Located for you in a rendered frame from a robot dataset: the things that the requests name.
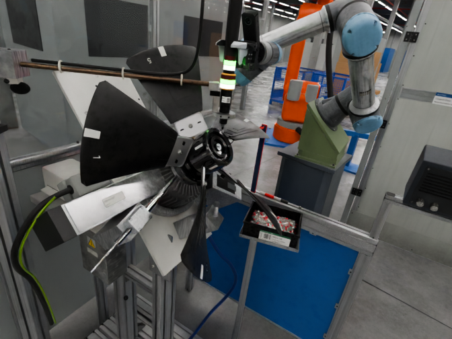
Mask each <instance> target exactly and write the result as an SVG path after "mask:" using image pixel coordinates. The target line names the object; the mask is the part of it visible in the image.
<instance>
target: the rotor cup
mask: <svg viewBox="0 0 452 339"><path fill-rule="evenodd" d="M193 139H194V140H193V144H192V146H191V148H190V151H189V153H188V156H187V158H186V160H185V162H184V165H183V166H181V167H177V166H175V168H176V170H177V172H178V173H179V174H180V176H181V177H182V178H183V179H185V181H187V182H190V183H191V184H197V180H201V175H202V165H203V167H204V168H205V178H206V179H208V178H209V176H210V174H211V173H213V172H215V171H218V170H220V169H222V168H224V167H226V166H228V165H229V164H230V163H231V162H232V160H233V148H232V146H231V143H230V141H229V139H228V138H227V136H226V135H225V134H224V133H223V132H222V131H220V130H219V129H217V128H208V129H206V130H205V131H203V132H201V133H200V134H199V135H197V136H195V137H194V138H193ZM217 143H219V144H220V145H221V150H218V149H217V147H216V144H217ZM200 144H202V147H200V148H198V149H197V150H195V147H197V146H199V145H200ZM215 165H217V167H215V168H213V169H209V168H211V167H213V166H215Z"/></svg>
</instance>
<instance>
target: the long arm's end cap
mask: <svg viewBox="0 0 452 339"><path fill-rule="evenodd" d="M32 229H33V230H34V232H35V234H36V235H37V237H38V239H39V241H40V243H41V244H42V246H43V248H44V250H45V252H47V251H49V250H51V249H53V248H55V247H57V246H59V245H61V244H62V243H65V242H66V241H69V240H70V239H73V238H74V237H76V236H77V234H76V232H75V230H74V228H73V226H72V224H71V223H70V221H69V219H68V217H67V216H66V214H65V212H64V210H63V208H62V206H61V205H59V206H57V207H54V208H53V209H50V210H48V211H46V212H45V213H43V214H42V215H40V216H39V217H38V218H37V219H36V223H35V224H34V226H33V228H32Z"/></svg>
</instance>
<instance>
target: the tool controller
mask: <svg viewBox="0 0 452 339"><path fill-rule="evenodd" d="M403 203H405V204H408V205H411V206H415V207H417V208H420V209H424V210H426V211H430V212H432V213H436V214H439V215H442V216H445V217H448V218H451V219H452V150H448V149H444V148H440V147H435V146H431V145H425V146H424V149H423V150H422V153H421V154H420V157H419V158H418V161H417V163H416V165H415V167H414V169H413V171H412V173H411V175H410V177H409V180H408V182H407V184H406V187H405V191H404V198H403Z"/></svg>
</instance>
